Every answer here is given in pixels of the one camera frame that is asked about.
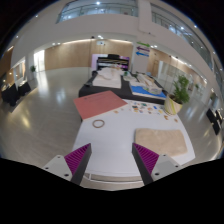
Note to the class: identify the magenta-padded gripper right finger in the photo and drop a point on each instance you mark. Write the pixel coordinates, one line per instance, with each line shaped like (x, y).
(146, 159)

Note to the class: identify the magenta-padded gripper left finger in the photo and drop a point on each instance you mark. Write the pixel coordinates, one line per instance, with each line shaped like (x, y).
(78, 159)

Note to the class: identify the beige fluffy towel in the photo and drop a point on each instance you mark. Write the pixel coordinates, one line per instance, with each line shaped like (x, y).
(161, 141)

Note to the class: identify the small brown flat figure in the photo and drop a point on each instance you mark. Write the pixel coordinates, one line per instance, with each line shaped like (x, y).
(165, 117)

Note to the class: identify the small orange round disc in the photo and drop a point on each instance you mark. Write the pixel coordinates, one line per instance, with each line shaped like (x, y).
(176, 120)

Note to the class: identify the sheet of small colourful cards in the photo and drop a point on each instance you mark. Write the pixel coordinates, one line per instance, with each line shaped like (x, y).
(146, 108)

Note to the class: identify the salmon pink flat mat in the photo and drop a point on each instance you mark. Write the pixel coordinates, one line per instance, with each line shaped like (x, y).
(98, 104)

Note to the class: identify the potted plant in striped pot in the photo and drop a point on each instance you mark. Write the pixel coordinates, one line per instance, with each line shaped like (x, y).
(172, 106)

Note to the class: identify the blue-based architectural model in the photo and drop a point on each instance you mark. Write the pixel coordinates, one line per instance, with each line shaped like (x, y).
(143, 90)

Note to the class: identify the group of black seats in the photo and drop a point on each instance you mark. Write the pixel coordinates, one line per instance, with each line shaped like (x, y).
(211, 116)
(13, 95)

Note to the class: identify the white architectural model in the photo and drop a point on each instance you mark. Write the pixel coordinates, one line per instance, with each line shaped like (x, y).
(107, 80)

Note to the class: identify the black piano with screen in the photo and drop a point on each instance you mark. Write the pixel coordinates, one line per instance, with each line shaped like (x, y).
(111, 61)

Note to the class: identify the coloured arrow direction signs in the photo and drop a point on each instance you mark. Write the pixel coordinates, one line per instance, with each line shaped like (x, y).
(142, 49)

